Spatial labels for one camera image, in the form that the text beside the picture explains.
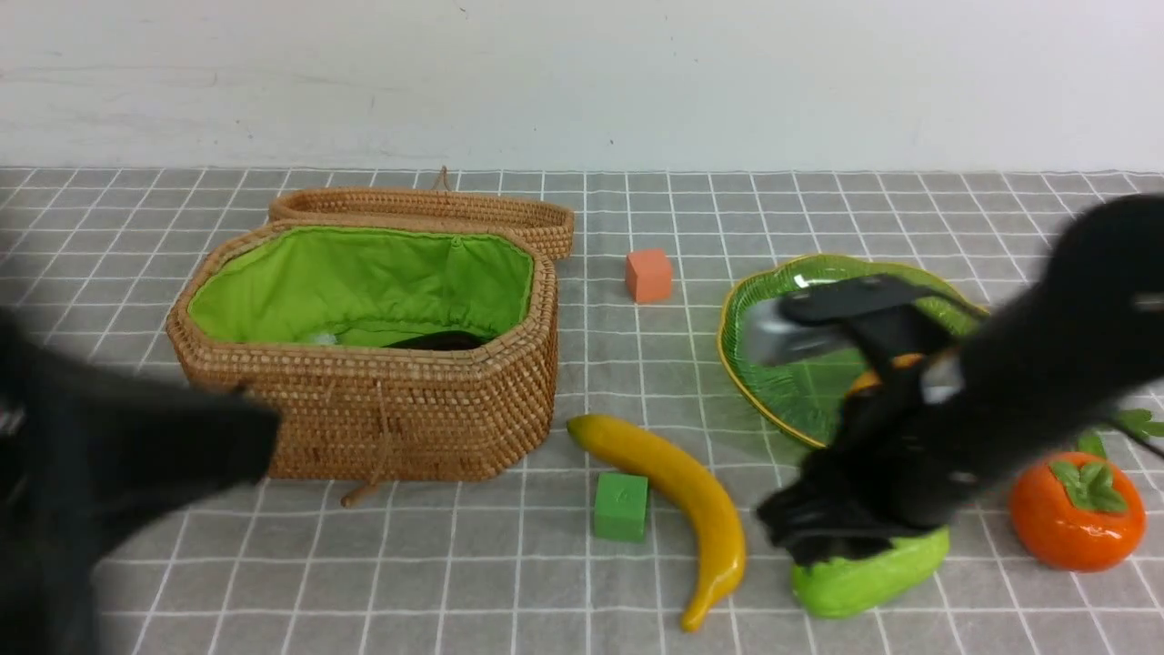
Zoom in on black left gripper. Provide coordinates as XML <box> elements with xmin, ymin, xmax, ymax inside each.
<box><xmin>1</xmin><ymin>309</ymin><xmax>281</xmax><ymax>654</ymax></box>

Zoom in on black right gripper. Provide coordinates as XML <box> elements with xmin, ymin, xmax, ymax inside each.
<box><xmin>754</xmin><ymin>364</ymin><xmax>1001</xmax><ymax>567</ymax></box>

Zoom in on green chayote squash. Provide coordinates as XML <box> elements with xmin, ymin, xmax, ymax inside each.
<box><xmin>790</xmin><ymin>528</ymin><xmax>949</xmax><ymax>620</ymax></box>

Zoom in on orange persimmon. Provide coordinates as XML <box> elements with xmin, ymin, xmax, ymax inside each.
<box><xmin>1008</xmin><ymin>451</ymin><xmax>1148</xmax><ymax>572</ymax></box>

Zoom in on yellow banana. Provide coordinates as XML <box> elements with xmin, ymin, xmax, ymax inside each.
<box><xmin>567</xmin><ymin>414</ymin><xmax>748</xmax><ymax>631</ymax></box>

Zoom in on dark purple eggplant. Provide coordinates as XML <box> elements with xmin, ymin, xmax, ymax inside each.
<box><xmin>383</xmin><ymin>330</ymin><xmax>492</xmax><ymax>353</ymax></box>

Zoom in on white radish with leaves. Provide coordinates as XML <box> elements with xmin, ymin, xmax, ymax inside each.
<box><xmin>1076</xmin><ymin>408</ymin><xmax>1163</xmax><ymax>460</ymax></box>

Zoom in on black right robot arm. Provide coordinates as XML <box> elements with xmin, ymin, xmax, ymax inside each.
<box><xmin>744</xmin><ymin>192</ymin><xmax>1163</xmax><ymax>567</ymax></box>

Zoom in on green leaf glass plate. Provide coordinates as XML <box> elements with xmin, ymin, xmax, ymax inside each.
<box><xmin>717</xmin><ymin>252</ymin><xmax>986</xmax><ymax>448</ymax></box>

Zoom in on grey checked tablecloth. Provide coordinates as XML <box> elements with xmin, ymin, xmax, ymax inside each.
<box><xmin>3</xmin><ymin>168</ymin><xmax>1161</xmax><ymax>654</ymax></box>

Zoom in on green foam cube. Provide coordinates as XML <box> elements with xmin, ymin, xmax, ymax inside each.
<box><xmin>592</xmin><ymin>472</ymin><xmax>650</xmax><ymax>543</ymax></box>

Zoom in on orange foam cube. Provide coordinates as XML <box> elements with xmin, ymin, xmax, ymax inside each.
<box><xmin>625</xmin><ymin>247</ymin><xmax>674</xmax><ymax>304</ymax></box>

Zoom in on woven rattan basket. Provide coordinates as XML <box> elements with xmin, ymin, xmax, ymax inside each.
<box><xmin>166</xmin><ymin>218</ymin><xmax>558</xmax><ymax>486</ymax></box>

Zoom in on woven rattan basket lid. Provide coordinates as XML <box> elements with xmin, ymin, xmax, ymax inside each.
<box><xmin>267</xmin><ymin>168</ymin><xmax>577</xmax><ymax>259</ymax></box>

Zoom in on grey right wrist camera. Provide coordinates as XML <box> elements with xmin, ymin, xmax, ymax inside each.
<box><xmin>739</xmin><ymin>275</ymin><xmax>987</xmax><ymax>370</ymax></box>

